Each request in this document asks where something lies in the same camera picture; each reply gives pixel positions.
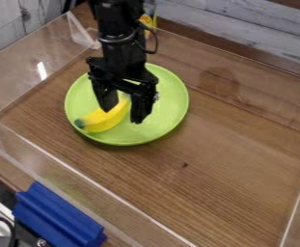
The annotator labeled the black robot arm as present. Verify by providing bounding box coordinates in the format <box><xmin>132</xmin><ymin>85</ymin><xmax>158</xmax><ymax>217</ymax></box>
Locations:
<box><xmin>86</xmin><ymin>0</ymin><xmax>158</xmax><ymax>124</ymax></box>

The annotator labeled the yellow toy banana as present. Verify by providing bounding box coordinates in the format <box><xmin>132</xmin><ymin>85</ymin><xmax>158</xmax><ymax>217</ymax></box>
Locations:
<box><xmin>73</xmin><ymin>94</ymin><xmax>130</xmax><ymax>133</ymax></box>

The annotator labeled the blue plastic clamp block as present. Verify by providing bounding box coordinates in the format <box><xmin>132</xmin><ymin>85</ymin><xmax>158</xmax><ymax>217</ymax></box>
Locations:
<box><xmin>13</xmin><ymin>181</ymin><xmax>106</xmax><ymax>247</ymax></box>

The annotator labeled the black cable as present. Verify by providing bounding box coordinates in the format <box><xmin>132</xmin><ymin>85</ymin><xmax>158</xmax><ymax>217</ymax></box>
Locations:
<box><xmin>0</xmin><ymin>215</ymin><xmax>18</xmax><ymax>247</ymax></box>

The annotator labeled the yellow labelled tin can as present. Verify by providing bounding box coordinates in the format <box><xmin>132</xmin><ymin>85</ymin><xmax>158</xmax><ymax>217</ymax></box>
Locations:
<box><xmin>138</xmin><ymin>0</ymin><xmax>157</xmax><ymax>39</ymax></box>

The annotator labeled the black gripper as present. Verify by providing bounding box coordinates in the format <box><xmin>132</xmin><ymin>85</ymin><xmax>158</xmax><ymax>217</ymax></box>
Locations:
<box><xmin>86</xmin><ymin>37</ymin><xmax>158</xmax><ymax>124</ymax></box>

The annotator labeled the green round plate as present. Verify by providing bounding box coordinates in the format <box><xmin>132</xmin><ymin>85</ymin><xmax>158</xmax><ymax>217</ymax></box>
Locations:
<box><xmin>64</xmin><ymin>64</ymin><xmax>189</xmax><ymax>146</ymax></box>

